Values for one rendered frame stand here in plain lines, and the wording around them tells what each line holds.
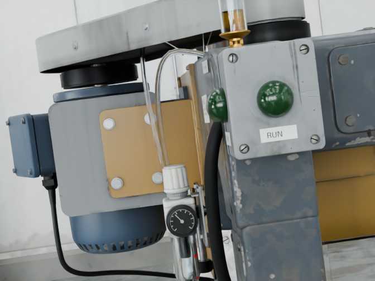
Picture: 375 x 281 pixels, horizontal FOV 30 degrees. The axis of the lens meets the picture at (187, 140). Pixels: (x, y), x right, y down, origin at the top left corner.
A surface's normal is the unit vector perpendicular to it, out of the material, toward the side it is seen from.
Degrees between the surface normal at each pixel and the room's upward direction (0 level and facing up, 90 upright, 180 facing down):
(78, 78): 90
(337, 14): 90
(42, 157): 90
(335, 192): 90
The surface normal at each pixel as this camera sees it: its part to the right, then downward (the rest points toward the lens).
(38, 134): 0.50, -0.02
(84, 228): -0.62, 0.14
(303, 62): 0.07, 0.04
